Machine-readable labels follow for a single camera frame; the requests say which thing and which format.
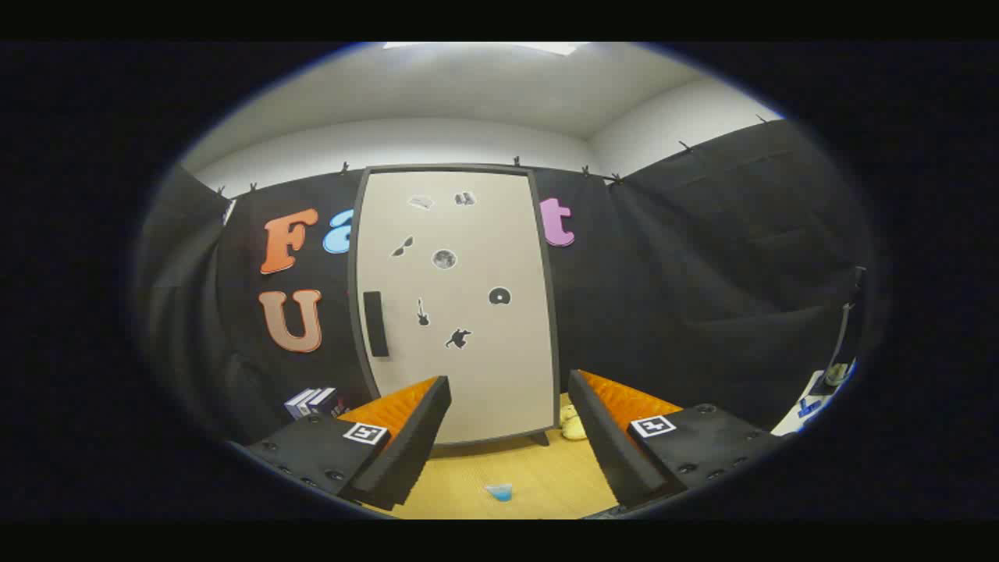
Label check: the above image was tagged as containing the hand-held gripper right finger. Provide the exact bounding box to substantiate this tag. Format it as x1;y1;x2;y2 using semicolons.
567;369;785;510

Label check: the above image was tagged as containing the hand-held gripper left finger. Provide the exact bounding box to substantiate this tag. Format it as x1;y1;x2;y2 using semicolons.
247;375;453;512

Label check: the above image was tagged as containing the beige cabinet door black handle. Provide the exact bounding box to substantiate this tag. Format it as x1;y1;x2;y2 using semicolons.
355;170;555;444

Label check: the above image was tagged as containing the dark grey cabinet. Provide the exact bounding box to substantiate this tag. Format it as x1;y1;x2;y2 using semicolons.
347;164;561;448

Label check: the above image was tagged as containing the black backdrop cloth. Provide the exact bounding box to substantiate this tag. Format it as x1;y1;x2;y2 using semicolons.
137;117;871;446

